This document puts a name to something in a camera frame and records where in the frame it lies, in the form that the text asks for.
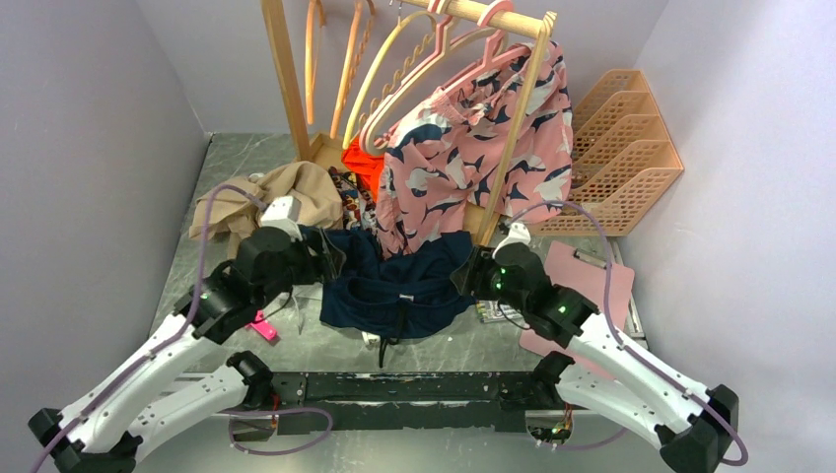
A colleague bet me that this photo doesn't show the navy blue shorts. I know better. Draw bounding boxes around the navy blue shorts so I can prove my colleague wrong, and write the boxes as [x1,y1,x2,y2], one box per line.
[319,229,475,367]

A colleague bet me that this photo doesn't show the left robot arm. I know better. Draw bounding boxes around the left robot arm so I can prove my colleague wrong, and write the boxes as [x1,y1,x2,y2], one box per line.
[28,223,346,472]

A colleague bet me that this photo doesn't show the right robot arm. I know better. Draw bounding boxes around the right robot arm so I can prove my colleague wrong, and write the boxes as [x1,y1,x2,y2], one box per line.
[451,242,739,472]

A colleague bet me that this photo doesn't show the colourful patterned shorts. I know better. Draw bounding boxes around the colourful patterned shorts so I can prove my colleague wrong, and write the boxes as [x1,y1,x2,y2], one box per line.
[328,167,377,231]

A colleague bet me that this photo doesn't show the beige shorts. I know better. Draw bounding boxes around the beige shorts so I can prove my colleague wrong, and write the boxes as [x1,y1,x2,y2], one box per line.
[187,162,344,257]

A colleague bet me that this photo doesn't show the pink shark print shorts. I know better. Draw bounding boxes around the pink shark print shorts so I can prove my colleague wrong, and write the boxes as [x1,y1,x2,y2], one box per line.
[376,41,573,257]

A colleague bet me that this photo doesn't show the yellow hanger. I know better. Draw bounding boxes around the yellow hanger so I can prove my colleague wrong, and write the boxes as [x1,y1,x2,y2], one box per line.
[343,10,436,143]

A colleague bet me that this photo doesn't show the pink hanger holding shorts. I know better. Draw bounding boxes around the pink hanger holding shorts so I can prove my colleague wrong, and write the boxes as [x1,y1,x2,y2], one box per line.
[441,29,522,95]

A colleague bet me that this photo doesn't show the pink plastic hanger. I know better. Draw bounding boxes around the pink plastic hanger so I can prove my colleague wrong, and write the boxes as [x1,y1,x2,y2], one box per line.
[359,1,515,156]

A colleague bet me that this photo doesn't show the orange hanger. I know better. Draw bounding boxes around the orange hanger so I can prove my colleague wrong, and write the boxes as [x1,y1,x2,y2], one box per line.
[304,0,377,139]

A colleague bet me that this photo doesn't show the marker pen set box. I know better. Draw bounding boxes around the marker pen set box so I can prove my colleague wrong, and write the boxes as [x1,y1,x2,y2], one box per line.
[475,301,523,323]

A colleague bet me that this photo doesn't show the pink plastic clip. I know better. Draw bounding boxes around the pink plastic clip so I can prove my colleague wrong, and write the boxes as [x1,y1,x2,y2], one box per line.
[247,310,278,342]

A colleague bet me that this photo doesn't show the orange garment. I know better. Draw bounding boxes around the orange garment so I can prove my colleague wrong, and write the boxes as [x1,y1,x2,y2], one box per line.
[341,136,384,203]

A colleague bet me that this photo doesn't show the wooden clothes rack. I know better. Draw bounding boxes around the wooden clothes rack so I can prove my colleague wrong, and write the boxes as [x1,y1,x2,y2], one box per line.
[262,1,571,256]

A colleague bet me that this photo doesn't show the pink clipboard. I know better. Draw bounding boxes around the pink clipboard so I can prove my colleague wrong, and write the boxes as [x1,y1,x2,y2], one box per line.
[520,241,635,357]

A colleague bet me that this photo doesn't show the peach plastic file organizer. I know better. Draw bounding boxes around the peach plastic file organizer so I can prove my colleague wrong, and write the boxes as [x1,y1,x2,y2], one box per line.
[569,69,684,237]

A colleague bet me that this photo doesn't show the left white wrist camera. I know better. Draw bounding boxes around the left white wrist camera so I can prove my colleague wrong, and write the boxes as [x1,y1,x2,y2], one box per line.
[259,195,302,241]

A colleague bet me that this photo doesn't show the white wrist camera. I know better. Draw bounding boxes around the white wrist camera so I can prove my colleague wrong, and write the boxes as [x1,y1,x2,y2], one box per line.
[259,195,302,241]
[494,222,531,251]

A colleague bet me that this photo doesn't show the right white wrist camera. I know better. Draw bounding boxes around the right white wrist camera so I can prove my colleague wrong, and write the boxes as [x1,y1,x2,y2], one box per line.
[494,222,531,251]

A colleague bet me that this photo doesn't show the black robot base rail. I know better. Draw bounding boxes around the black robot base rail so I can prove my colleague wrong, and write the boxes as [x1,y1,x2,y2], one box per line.
[272,372,566,435]

